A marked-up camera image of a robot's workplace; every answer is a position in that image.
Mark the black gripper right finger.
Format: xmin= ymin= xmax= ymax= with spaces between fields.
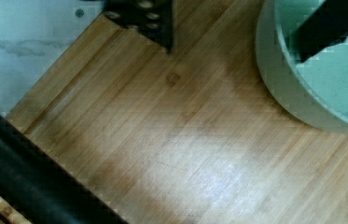
xmin=292 ymin=0 xmax=348 ymax=63

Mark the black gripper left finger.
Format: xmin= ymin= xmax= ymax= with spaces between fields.
xmin=103 ymin=0 xmax=174 ymax=53

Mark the light green cup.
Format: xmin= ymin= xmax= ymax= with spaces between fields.
xmin=256 ymin=0 xmax=348 ymax=134

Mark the wooden tray cutting board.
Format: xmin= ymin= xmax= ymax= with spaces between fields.
xmin=8 ymin=0 xmax=348 ymax=224

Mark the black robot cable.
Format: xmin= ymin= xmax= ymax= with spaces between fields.
xmin=0 ymin=82 xmax=129 ymax=224

